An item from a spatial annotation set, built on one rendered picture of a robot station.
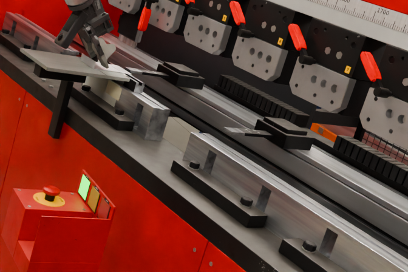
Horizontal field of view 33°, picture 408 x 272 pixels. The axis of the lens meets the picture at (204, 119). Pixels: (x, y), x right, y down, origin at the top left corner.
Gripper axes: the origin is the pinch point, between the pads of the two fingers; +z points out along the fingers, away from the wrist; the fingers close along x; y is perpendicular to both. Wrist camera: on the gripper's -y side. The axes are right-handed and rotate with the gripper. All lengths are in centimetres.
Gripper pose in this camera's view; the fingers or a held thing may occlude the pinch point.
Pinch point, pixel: (98, 62)
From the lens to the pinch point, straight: 204.3
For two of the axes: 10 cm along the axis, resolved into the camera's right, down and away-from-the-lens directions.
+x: -5.9, -3.6, 7.2
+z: 2.6, 7.6, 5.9
